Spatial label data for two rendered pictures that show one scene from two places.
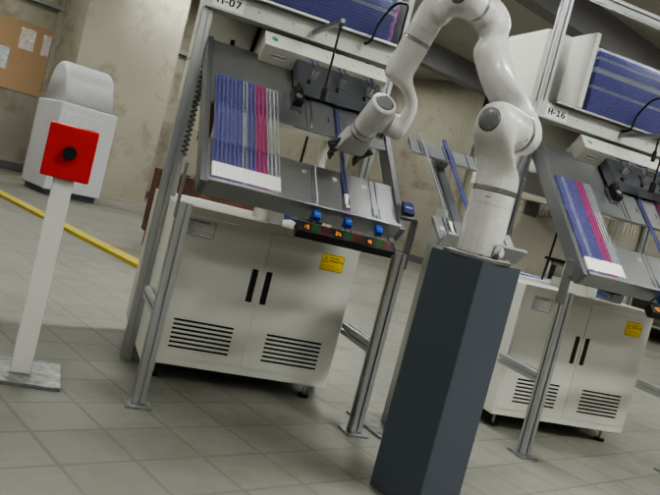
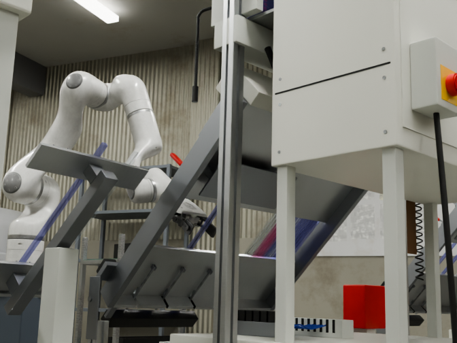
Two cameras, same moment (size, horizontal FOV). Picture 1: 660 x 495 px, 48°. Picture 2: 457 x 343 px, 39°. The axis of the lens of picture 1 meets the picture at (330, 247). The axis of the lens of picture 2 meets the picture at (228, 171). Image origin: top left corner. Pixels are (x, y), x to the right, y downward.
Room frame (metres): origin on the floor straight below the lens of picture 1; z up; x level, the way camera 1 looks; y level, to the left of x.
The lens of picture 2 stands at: (4.32, -0.64, 0.70)
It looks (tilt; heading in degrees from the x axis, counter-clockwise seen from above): 12 degrees up; 157
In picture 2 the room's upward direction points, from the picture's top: 2 degrees clockwise
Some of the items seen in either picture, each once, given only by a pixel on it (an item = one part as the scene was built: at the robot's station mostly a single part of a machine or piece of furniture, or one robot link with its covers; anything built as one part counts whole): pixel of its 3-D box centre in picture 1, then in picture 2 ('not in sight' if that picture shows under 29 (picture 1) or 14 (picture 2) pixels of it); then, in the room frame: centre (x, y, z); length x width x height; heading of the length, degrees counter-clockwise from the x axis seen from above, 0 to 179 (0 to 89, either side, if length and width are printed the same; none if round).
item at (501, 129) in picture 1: (499, 148); (35, 206); (2.03, -0.38, 1.00); 0.19 x 0.12 x 0.24; 138
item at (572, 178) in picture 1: (577, 287); not in sight; (3.29, -1.11, 0.65); 1.01 x 0.73 x 1.29; 21
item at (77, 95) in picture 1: (73, 131); not in sight; (8.73, 3.26, 0.77); 0.78 x 0.67 x 1.53; 43
